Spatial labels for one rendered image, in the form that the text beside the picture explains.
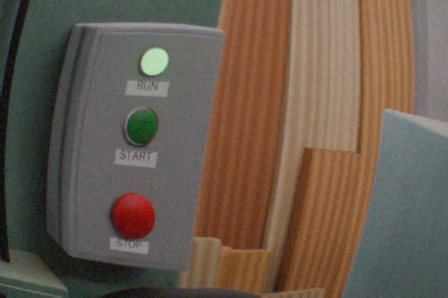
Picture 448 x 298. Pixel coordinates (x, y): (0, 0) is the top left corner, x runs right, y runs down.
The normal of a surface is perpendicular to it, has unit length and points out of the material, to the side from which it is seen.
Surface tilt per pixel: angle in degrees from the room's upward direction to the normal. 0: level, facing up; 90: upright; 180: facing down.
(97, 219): 90
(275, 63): 87
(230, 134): 87
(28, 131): 90
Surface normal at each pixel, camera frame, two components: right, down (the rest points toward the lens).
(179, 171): 0.49, 0.20
